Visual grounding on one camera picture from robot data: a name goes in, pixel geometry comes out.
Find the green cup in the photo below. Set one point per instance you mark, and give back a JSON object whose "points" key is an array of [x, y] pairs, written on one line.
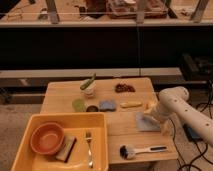
{"points": [[79, 105]]}

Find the yellow plastic tray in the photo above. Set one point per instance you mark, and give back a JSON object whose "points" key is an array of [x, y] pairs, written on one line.
{"points": [[75, 124]]}

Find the small dark round dish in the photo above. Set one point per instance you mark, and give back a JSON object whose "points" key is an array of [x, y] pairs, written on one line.
{"points": [[92, 108]]}

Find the dish brush with white handle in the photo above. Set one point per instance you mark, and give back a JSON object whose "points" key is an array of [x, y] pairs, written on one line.
{"points": [[128, 152]]}

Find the wooden table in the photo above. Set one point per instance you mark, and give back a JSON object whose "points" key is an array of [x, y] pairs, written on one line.
{"points": [[121, 124]]}

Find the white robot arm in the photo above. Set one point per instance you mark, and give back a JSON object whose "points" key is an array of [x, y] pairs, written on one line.
{"points": [[174, 100]]}

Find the silver fork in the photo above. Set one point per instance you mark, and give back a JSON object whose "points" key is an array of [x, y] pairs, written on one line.
{"points": [[88, 137]]}

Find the brown sponge block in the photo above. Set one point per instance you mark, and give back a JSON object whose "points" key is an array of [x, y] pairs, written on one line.
{"points": [[65, 151]]}

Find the green vegetable in cup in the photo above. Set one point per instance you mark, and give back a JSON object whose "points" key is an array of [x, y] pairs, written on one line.
{"points": [[88, 82]]}

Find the black foot pedal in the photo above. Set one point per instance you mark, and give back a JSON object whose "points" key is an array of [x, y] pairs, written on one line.
{"points": [[191, 134]]}

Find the light blue towel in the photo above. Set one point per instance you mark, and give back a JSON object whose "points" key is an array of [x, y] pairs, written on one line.
{"points": [[146, 124]]}

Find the yellow onion toy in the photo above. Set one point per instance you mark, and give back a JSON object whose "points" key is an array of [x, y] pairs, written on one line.
{"points": [[149, 105]]}

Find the bunch of dark grapes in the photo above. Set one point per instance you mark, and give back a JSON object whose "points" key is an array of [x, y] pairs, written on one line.
{"points": [[119, 88]]}

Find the orange bowl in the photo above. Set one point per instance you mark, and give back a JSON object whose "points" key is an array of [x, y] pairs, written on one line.
{"points": [[47, 138]]}

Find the black equipment box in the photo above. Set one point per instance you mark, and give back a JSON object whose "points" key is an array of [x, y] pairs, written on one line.
{"points": [[196, 68]]}

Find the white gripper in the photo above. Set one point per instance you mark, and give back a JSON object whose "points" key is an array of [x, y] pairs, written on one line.
{"points": [[159, 114]]}

